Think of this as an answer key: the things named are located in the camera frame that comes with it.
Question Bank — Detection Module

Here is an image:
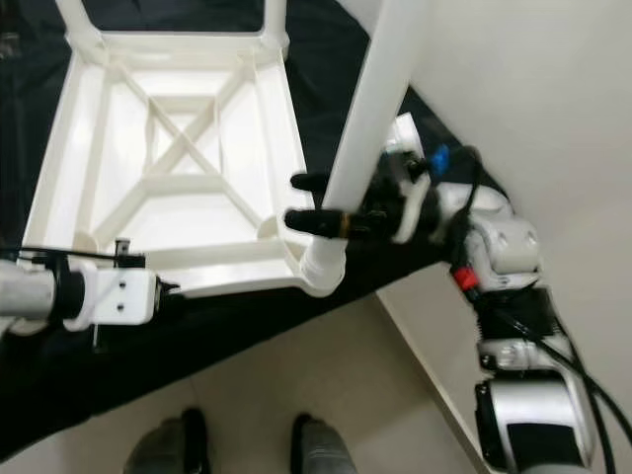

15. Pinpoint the white plastic table top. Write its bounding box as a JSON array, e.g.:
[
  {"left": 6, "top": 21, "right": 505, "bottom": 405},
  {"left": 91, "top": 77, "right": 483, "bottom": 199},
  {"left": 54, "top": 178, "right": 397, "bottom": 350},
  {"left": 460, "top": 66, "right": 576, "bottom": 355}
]
[{"left": 23, "top": 30, "right": 352, "bottom": 299}]

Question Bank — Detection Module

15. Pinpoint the grey robot left leg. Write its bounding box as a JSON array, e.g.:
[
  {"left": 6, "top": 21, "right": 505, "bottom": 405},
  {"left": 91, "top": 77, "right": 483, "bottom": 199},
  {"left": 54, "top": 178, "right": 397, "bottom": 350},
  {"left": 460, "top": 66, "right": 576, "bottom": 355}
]
[{"left": 123, "top": 407, "right": 210, "bottom": 474}]

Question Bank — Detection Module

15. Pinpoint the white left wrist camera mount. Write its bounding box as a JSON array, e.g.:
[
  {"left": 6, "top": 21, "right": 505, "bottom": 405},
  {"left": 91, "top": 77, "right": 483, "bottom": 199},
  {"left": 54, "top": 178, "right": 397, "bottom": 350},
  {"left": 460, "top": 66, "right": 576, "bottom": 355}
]
[{"left": 64, "top": 267, "right": 162, "bottom": 333}]

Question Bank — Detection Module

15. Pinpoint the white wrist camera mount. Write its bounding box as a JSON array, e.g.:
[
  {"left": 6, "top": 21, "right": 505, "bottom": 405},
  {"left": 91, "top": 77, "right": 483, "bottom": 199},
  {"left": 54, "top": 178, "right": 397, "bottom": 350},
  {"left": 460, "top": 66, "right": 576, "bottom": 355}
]
[
  {"left": 64, "top": 267, "right": 162, "bottom": 333},
  {"left": 385, "top": 112, "right": 437, "bottom": 244}
]

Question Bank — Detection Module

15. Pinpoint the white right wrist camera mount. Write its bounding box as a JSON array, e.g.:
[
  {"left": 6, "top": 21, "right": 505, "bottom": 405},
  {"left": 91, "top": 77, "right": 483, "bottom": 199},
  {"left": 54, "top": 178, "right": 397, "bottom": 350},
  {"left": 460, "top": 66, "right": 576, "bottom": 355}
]
[{"left": 385, "top": 112, "right": 437, "bottom": 244}]

